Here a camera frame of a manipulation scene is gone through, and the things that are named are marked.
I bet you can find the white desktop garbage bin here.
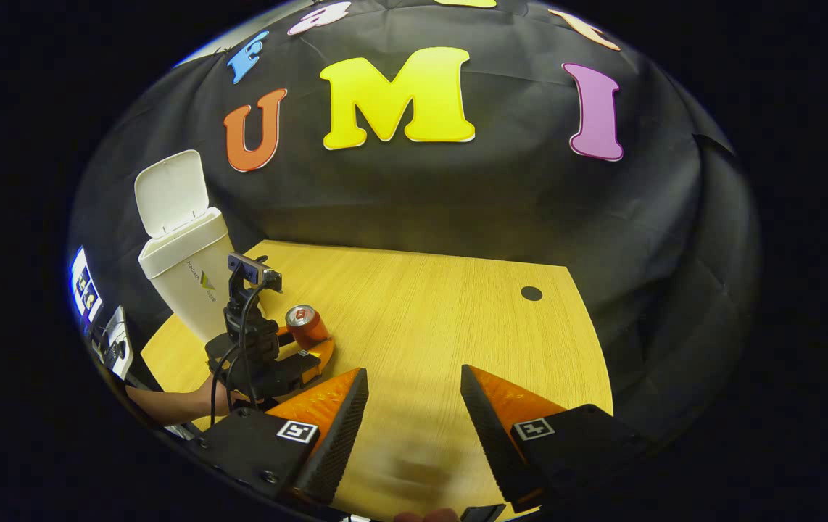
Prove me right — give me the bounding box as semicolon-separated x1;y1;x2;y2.
134;150;238;344

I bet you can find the computer monitor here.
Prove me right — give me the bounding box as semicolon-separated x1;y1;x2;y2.
69;246;104;328

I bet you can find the black backdrop cloth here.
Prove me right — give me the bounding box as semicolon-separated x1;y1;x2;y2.
66;0;761;450

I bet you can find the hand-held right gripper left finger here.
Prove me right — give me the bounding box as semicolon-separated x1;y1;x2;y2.
188;367;371;506

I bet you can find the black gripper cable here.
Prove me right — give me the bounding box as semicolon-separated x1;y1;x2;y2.
209;279;271;430

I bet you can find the wooden desktop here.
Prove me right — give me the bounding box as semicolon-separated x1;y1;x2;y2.
140;239;615;521

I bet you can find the red pop can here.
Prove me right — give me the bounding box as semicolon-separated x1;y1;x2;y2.
284;304;331;351

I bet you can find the white side desk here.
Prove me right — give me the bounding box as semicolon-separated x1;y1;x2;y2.
95;304;134;382

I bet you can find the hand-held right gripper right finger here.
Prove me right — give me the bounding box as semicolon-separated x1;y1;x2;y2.
460;363;653;513

